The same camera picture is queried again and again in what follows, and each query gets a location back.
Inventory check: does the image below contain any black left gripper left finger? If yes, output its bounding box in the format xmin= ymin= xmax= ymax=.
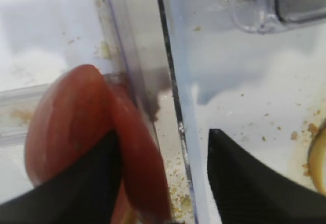
xmin=1 ymin=131 xmax=122 ymax=223

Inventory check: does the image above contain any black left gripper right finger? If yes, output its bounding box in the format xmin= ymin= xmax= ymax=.
xmin=207 ymin=129 xmax=325 ymax=223

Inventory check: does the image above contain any tomato slice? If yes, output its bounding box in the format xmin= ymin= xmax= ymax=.
xmin=108 ymin=85 xmax=172 ymax=223
xmin=24 ymin=65 xmax=113 ymax=186

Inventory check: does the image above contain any standing tomato slice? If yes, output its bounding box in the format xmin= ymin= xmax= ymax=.
xmin=24 ymin=65 xmax=113 ymax=186

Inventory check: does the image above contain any bottom bun on tray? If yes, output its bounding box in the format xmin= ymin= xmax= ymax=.
xmin=307 ymin=120 xmax=325 ymax=195

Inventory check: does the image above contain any metal baking tray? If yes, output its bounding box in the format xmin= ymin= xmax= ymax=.
xmin=159 ymin=0 xmax=325 ymax=223

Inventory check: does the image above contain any clear plastic container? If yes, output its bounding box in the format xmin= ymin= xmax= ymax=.
xmin=228 ymin=0 xmax=325 ymax=34

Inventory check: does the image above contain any clear rail upper left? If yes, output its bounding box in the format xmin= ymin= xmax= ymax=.
xmin=1 ymin=85 xmax=49 ymax=147

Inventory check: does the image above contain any clear long rail left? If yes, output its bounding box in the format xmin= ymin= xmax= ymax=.
xmin=108 ymin=0 xmax=198 ymax=223

